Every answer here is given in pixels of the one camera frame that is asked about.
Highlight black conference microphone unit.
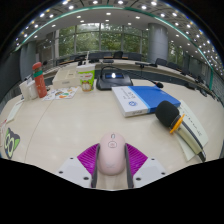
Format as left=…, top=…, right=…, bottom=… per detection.
left=96, top=65, right=164, bottom=92

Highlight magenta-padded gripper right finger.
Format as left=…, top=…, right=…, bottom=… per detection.
left=124, top=143, right=167, bottom=189

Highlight red thermos bottle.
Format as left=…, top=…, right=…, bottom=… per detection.
left=32, top=61, right=48, bottom=99

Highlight pale printed paper sheet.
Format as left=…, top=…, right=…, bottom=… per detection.
left=174, top=99, right=210, bottom=162

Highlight white tissue box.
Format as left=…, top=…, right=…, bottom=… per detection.
left=52, top=64, right=82, bottom=90

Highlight blue and white book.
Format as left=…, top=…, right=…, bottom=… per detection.
left=111, top=85, right=182, bottom=118

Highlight colourful leaflet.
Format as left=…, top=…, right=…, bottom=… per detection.
left=43, top=86, right=79, bottom=102

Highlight pink computer mouse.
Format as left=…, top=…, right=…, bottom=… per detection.
left=96, top=131, right=127, bottom=176

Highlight white lidded mug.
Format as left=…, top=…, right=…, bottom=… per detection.
left=27, top=79, right=39, bottom=100

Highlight ceiling lights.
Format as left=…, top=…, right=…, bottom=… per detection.
left=13, top=0, right=224, bottom=73

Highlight dark office chairs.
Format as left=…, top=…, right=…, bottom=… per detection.
left=56, top=50, right=223, bottom=98

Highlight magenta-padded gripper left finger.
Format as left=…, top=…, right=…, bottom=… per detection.
left=55, top=143, right=101, bottom=189

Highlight cat-face mouse pad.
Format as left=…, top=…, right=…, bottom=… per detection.
left=3, top=127, right=21, bottom=160

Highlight white paper cup stack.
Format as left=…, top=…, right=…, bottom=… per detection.
left=18, top=80, right=33, bottom=102

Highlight handheld microphone with foam head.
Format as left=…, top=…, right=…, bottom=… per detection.
left=154, top=100, right=207, bottom=163

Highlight printed paper cup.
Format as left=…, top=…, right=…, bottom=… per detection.
left=76, top=63, right=96, bottom=93

